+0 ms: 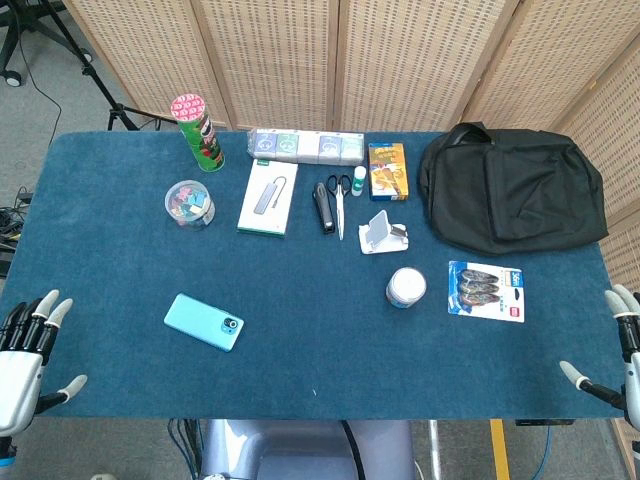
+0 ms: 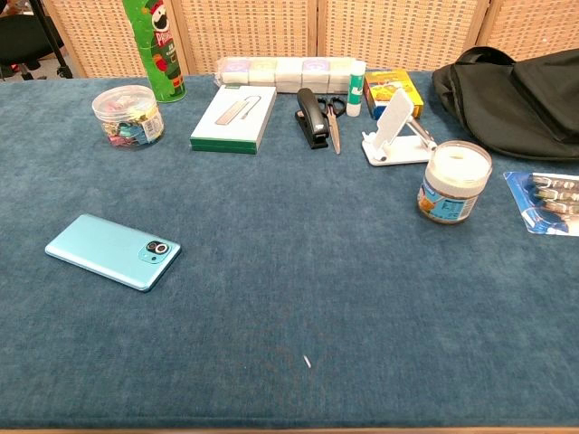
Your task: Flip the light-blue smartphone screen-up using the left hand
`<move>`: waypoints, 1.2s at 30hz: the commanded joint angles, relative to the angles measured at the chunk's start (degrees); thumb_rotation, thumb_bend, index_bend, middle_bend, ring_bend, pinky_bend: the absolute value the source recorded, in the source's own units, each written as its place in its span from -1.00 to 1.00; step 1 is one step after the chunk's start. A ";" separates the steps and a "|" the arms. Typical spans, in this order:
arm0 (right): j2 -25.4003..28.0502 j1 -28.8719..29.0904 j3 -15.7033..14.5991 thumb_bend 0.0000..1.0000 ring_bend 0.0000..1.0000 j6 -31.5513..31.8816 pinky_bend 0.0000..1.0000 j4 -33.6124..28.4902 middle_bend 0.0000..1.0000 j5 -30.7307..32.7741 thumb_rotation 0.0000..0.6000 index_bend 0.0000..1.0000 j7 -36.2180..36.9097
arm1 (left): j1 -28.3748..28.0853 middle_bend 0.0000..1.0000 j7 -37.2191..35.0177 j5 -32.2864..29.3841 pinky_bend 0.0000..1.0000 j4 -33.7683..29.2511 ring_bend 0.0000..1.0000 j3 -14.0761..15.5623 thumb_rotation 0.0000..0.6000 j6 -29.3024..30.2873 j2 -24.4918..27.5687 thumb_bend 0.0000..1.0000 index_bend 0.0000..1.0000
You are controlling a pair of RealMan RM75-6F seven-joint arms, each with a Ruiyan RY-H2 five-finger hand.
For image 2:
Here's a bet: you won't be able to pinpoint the white glue stick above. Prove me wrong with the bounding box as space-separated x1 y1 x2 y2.
346 61 366 118

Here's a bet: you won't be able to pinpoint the pack of sticky note pads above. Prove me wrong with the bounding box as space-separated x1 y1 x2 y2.
214 56 359 95

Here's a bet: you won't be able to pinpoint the green Pringles can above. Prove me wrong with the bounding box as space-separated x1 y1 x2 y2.
121 0 188 104

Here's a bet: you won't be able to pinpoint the woven folding screen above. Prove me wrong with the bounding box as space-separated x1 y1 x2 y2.
39 0 579 80

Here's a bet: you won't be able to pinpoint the black bag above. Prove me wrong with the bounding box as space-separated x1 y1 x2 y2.
431 45 579 163

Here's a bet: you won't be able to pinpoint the clear jar of binder clips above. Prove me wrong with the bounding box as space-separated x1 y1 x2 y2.
91 84 166 147

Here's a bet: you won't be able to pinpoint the yellow and orange crayon box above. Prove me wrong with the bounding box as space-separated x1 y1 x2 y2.
363 70 425 120

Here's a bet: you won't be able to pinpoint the black stapler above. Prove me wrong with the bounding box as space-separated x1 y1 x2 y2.
294 88 331 151

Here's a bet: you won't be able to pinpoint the blue table cloth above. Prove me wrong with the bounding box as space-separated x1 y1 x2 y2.
0 71 579 430

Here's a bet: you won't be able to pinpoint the white folding phone stand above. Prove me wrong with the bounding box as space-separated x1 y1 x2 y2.
360 88 439 167

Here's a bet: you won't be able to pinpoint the light blue smartphone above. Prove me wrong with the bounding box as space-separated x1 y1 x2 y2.
44 213 183 292

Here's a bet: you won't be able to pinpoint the black handled scissors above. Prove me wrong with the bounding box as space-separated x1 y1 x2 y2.
317 96 347 156

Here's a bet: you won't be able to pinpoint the white and green product box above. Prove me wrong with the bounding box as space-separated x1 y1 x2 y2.
189 84 278 156

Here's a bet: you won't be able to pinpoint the blue battery blister pack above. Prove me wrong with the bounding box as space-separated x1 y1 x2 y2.
502 170 579 238

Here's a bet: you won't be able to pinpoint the black office chair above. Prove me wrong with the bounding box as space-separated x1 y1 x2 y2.
0 0 73 82

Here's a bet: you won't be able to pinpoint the white lidded plastic jar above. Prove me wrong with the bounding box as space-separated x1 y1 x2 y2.
416 139 493 225

